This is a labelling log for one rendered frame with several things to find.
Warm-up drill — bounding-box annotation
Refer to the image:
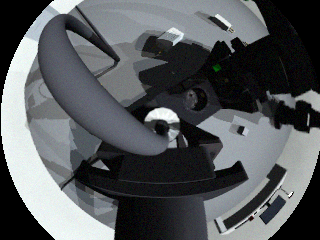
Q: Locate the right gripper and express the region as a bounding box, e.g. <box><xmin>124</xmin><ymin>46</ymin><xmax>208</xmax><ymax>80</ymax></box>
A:
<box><xmin>196</xmin><ymin>37</ymin><xmax>268</xmax><ymax>113</ymax></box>

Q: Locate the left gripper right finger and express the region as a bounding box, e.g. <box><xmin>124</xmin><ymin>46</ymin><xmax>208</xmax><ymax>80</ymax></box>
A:
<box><xmin>176</xmin><ymin>116</ymin><xmax>223</xmax><ymax>161</ymax></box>

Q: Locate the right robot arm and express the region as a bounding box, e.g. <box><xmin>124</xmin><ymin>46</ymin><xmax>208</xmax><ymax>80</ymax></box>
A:
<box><xmin>245</xmin><ymin>0</ymin><xmax>320</xmax><ymax>133</ymax></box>

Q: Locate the small white cube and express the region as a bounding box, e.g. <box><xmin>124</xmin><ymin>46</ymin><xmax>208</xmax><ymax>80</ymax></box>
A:
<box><xmin>239</xmin><ymin>127</ymin><xmax>249</xmax><ymax>137</ymax></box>

